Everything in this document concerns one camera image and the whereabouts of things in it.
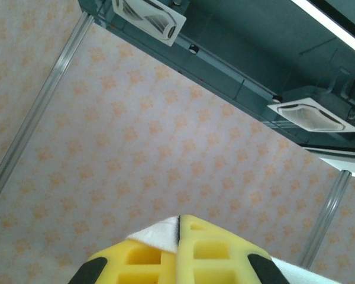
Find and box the white ceiling air conditioner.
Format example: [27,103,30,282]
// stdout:
[111,0,187,47]
[267,97,355,133]

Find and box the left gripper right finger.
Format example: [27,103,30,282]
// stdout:
[176,214,291,284]

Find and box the white ceiling light strip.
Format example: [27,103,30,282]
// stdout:
[291,0,355,59]

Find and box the grey-green ceiling beam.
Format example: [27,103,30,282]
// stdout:
[78,0,355,154]

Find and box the white t-shirt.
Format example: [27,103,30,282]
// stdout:
[127,215,338,284]

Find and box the aluminium frame post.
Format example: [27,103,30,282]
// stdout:
[0,13,95,208]
[297,170,352,267]

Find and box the white ceiling panel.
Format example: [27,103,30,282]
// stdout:
[301,146,355,180]

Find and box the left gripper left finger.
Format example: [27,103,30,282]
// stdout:
[67,238,179,284]

